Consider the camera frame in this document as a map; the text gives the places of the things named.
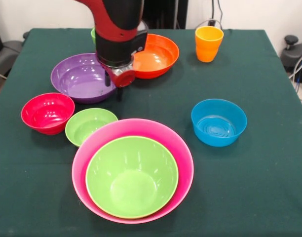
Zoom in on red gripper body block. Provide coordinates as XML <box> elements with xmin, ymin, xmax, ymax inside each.
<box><xmin>103</xmin><ymin>64</ymin><xmax>137</xmax><ymax>88</ymax></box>

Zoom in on purple plastic bowl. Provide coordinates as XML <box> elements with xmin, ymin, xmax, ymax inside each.
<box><xmin>50</xmin><ymin>53</ymin><xmax>118</xmax><ymax>104</ymax></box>

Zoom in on orange plastic bowl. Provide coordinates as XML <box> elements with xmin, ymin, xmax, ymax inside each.
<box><xmin>132</xmin><ymin>34</ymin><xmax>180</xmax><ymax>80</ymax></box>

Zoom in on small green plastic bowl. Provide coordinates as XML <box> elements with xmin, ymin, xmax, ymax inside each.
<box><xmin>65</xmin><ymin>108</ymin><xmax>119</xmax><ymax>148</ymax></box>

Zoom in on pink plastic bowl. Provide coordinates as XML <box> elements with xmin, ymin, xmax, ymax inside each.
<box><xmin>72</xmin><ymin>118</ymin><xmax>194</xmax><ymax>225</ymax></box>

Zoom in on red plastic bowl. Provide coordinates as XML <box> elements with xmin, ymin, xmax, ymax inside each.
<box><xmin>20</xmin><ymin>92</ymin><xmax>76</xmax><ymax>136</ymax></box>

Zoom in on large green plastic bowl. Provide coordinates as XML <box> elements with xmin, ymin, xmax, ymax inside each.
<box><xmin>85</xmin><ymin>136</ymin><xmax>179</xmax><ymax>220</ymax></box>

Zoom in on blue plastic bowl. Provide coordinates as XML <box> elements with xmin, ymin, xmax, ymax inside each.
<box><xmin>191</xmin><ymin>98</ymin><xmax>248</xmax><ymax>148</ymax></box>

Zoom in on black cabinet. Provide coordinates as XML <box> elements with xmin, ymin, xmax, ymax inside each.
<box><xmin>142</xmin><ymin>0</ymin><xmax>189</xmax><ymax>30</ymax></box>

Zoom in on orange plastic cup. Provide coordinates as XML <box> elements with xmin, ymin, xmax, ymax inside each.
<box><xmin>194</xmin><ymin>26</ymin><xmax>225</xmax><ymax>63</ymax></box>

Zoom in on black chair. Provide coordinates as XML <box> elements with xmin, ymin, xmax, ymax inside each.
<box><xmin>0</xmin><ymin>17</ymin><xmax>30</xmax><ymax>79</ymax></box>

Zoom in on dark green tablecloth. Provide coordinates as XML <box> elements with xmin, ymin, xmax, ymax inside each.
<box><xmin>0</xmin><ymin>28</ymin><xmax>302</xmax><ymax>237</ymax></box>

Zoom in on black wall plug cable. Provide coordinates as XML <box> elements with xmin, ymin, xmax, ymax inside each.
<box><xmin>208</xmin><ymin>0</ymin><xmax>225</xmax><ymax>29</ymax></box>

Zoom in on blue and white cables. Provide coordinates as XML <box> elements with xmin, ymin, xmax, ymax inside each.
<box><xmin>289</xmin><ymin>50</ymin><xmax>302</xmax><ymax>84</ymax></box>

